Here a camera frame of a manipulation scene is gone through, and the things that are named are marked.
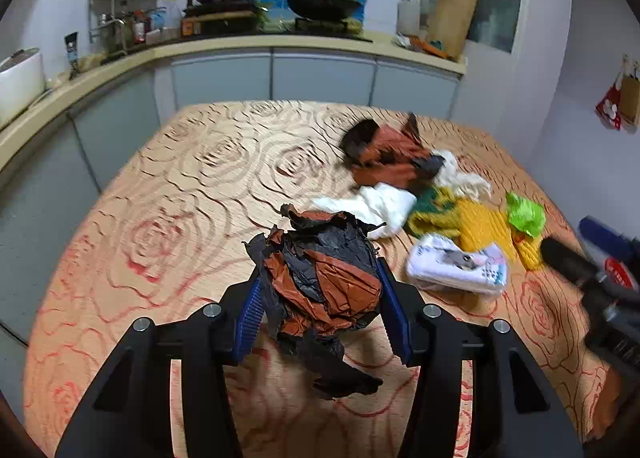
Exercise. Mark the wooden cutting board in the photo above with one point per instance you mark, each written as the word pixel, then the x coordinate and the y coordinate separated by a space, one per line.
pixel 452 17

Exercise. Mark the white plastic jug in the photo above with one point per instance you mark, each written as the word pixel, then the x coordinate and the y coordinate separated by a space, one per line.
pixel 407 15

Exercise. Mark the red cap sauce bottle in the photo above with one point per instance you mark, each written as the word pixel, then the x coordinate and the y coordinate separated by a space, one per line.
pixel 138 28

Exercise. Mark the green plastic wrapper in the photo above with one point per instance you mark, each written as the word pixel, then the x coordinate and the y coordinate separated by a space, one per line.
pixel 525 215

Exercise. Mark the white tissue packet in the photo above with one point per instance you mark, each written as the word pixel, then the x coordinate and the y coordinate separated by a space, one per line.
pixel 450 268

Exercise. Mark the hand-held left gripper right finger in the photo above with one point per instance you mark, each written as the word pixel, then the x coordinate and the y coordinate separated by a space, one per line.
pixel 395 313

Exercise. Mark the black white tube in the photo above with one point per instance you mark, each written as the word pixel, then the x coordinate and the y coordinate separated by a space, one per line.
pixel 72 53

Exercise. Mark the beige kitchen counter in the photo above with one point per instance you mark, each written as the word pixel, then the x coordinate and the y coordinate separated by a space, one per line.
pixel 310 43

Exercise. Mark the grey base cabinet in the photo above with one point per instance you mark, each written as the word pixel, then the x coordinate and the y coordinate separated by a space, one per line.
pixel 320 77

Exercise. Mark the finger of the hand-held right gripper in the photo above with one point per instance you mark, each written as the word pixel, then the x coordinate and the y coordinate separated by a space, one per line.
pixel 565 260
pixel 600 234

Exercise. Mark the orange kitchen tool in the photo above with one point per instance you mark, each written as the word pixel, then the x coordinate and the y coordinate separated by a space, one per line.
pixel 432 48

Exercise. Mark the white crumpled paper towel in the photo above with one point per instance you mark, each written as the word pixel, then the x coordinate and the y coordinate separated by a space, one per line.
pixel 380 208

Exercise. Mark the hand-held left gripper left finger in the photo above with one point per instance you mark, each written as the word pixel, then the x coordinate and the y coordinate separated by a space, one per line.
pixel 252 310

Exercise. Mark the yellow and green knitted cloth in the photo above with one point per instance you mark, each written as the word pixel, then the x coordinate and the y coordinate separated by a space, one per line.
pixel 482 228

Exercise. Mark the black wok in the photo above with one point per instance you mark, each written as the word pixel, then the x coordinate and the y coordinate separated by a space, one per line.
pixel 322 7

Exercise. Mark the brown black plastic bag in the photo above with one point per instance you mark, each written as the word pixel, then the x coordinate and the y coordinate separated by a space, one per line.
pixel 320 283

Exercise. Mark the white gauze cloth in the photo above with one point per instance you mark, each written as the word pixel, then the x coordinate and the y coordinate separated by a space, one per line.
pixel 460 175

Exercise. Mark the rust and black cloth pile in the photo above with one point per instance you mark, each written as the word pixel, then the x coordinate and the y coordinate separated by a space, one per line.
pixel 385 157

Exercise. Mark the red hanging decoration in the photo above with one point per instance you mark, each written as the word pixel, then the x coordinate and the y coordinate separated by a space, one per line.
pixel 612 105

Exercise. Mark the rose patterned tablecloth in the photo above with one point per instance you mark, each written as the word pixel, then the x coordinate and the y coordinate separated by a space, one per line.
pixel 175 213

